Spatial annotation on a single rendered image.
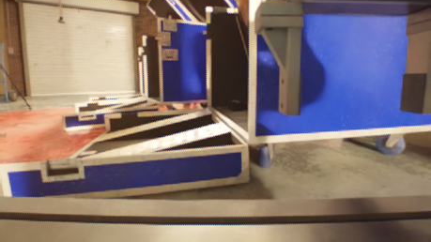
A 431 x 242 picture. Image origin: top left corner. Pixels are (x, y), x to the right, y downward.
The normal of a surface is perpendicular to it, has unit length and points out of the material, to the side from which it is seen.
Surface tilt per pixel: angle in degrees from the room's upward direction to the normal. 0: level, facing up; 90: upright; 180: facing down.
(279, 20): 90
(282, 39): 90
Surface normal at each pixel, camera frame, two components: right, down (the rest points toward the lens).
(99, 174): 0.18, 0.12
